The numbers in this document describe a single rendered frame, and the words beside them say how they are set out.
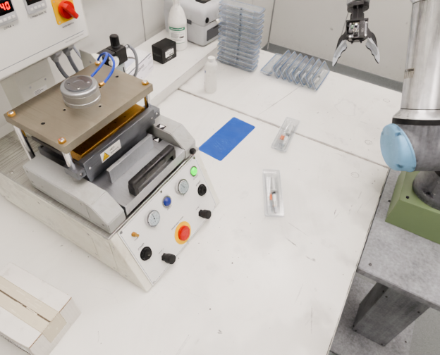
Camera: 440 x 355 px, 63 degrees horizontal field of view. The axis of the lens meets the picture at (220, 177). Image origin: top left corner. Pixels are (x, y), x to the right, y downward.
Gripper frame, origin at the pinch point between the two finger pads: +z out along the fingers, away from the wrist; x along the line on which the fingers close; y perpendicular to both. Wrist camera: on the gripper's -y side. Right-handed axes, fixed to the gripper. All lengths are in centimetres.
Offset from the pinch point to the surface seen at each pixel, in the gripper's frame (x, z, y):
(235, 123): -41.0, 20.5, 9.9
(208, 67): -53, -1, 8
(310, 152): -13.2, 30.7, 9.5
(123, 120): -49, 24, 67
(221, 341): -25, 73, 65
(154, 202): -43, 43, 63
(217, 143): -44, 28, 20
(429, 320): 36, 106, -44
